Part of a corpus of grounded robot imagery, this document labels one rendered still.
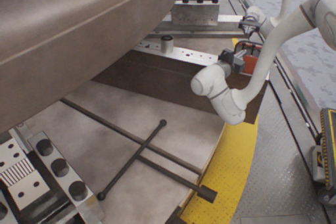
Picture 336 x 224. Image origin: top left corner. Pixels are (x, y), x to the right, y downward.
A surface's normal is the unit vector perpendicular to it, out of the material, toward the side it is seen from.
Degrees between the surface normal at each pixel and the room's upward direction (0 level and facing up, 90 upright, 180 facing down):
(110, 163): 0
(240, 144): 0
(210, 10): 90
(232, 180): 0
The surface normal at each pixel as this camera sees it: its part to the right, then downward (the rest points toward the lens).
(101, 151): 0.00, -0.74
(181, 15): 0.01, 0.67
